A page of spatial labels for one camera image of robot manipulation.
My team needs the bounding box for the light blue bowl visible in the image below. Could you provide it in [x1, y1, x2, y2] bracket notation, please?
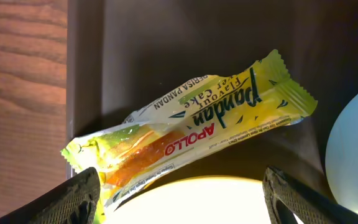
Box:
[325, 94, 358, 214]

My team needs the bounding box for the brown serving tray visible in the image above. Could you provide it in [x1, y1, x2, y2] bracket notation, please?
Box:
[67, 0, 358, 197]

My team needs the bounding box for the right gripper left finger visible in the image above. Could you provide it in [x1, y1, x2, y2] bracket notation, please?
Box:
[0, 167, 101, 224]

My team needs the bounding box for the green yellow snack wrapper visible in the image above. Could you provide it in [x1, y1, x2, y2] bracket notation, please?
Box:
[62, 50, 318, 223]

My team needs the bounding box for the yellow plate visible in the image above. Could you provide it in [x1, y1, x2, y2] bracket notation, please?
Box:
[106, 176, 270, 224]

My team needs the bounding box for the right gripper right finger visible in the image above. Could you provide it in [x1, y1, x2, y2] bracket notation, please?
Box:
[262, 166, 358, 224]

